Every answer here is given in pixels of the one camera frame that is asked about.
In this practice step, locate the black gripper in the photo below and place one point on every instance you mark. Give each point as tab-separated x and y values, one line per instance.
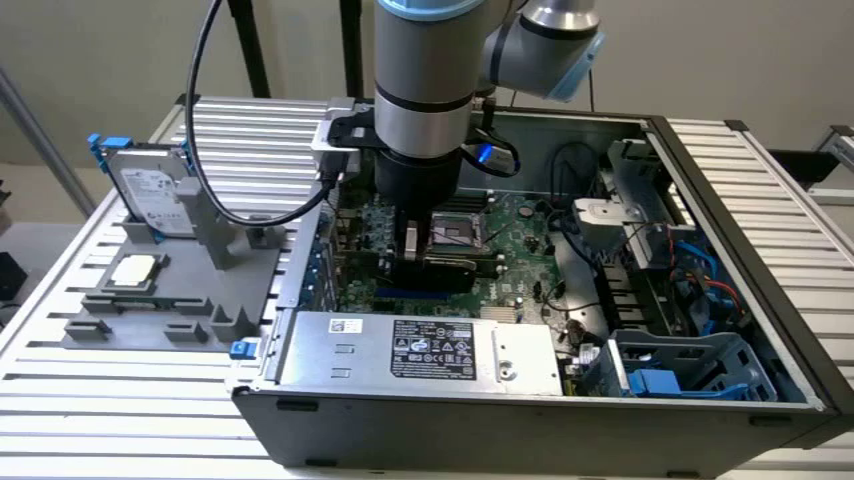
417	180

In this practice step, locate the black graphics card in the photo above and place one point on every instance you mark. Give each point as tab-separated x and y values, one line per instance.
437	275

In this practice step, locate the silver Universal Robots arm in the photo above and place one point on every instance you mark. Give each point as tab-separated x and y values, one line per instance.
427	65

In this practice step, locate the CPU socket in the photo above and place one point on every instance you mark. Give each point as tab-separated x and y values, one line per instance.
461	229

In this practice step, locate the green motherboard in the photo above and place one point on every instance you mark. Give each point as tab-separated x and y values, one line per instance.
521	260

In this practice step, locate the blue expansion slot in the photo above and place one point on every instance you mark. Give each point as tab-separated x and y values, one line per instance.
410	294

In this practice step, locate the black tripod leg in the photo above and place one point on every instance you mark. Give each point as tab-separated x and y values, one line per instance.
250	47
351	47

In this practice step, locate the silver chipset heatsink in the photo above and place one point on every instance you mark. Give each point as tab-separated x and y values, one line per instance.
501	314

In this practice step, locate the silver metal disk bay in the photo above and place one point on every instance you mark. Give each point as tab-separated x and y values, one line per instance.
627	210

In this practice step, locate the silver power supply unit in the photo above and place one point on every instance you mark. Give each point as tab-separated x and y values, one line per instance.
414	355

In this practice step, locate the hard disk in blue caddy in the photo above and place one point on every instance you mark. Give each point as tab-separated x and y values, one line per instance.
148	190

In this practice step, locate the grey parts rack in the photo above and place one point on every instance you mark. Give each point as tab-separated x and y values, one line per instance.
194	295

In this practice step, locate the small blue case latch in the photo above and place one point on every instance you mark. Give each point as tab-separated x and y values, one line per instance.
243	348

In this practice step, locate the silver CPU chip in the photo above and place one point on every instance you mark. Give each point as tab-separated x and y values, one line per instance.
139	270

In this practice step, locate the black open PC case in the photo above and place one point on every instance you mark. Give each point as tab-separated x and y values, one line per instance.
534	430

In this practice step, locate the blue plastic drive cage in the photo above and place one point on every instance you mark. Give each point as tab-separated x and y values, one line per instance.
694	365

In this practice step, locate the grey metal pole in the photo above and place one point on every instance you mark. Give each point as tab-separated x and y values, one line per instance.
40	145

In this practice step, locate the black box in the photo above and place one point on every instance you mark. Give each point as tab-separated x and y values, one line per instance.
801	167

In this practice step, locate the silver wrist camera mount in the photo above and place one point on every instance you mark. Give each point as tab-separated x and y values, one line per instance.
341	135

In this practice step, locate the aluminium profile frame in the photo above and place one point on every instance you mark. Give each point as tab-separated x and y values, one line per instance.
834	160

